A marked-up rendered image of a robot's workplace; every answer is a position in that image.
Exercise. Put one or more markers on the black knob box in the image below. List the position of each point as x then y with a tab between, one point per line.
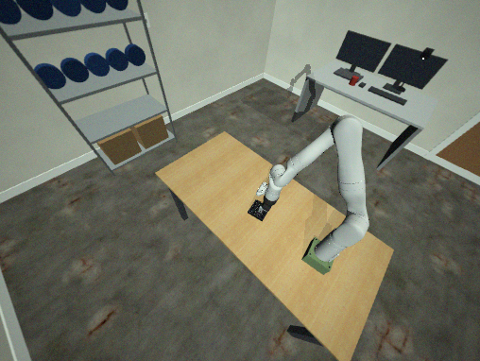
252	210

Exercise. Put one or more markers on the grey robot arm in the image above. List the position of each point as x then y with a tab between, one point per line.
346	133

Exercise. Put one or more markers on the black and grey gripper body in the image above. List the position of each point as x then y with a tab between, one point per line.
269	200

